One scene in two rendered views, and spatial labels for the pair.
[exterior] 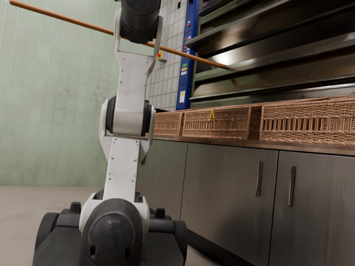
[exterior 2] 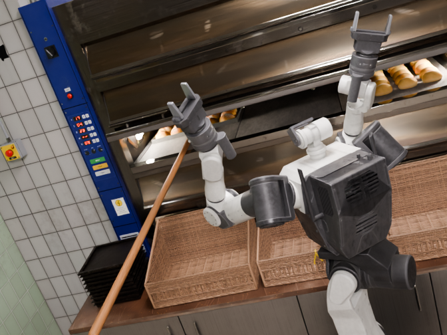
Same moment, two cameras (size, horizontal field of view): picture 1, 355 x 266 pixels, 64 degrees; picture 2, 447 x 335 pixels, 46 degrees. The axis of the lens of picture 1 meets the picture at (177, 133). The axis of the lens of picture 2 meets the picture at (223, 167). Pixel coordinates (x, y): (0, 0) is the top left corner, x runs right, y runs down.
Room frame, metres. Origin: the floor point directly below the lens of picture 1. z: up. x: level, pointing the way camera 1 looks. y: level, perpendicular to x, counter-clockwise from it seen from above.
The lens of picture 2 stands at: (0.14, 1.48, 2.04)
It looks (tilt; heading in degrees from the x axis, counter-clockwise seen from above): 20 degrees down; 316
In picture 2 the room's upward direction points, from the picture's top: 19 degrees counter-clockwise
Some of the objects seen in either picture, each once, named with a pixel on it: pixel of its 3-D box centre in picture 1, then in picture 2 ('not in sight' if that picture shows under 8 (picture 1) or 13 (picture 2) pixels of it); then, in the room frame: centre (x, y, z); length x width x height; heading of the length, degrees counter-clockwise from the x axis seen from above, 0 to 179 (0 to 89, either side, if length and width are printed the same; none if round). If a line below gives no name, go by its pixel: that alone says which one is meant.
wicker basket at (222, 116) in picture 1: (245, 118); (313, 228); (1.60, -0.37, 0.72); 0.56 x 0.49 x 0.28; 30
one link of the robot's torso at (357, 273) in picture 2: (139, 24); (352, 268); (1.05, 0.18, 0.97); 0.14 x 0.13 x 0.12; 99
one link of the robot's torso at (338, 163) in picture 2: not in sight; (338, 197); (1.02, 0.20, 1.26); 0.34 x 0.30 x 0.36; 64
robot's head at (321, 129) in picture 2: not in sight; (314, 135); (1.07, 0.17, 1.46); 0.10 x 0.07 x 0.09; 64
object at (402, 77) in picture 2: not in sight; (387, 73); (1.50, -1.27, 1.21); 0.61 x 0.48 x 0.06; 122
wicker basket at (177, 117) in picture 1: (186, 120); (203, 251); (2.11, -0.06, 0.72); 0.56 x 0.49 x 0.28; 33
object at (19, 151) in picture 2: (162, 56); (13, 150); (3.01, 0.24, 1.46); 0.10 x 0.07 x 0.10; 32
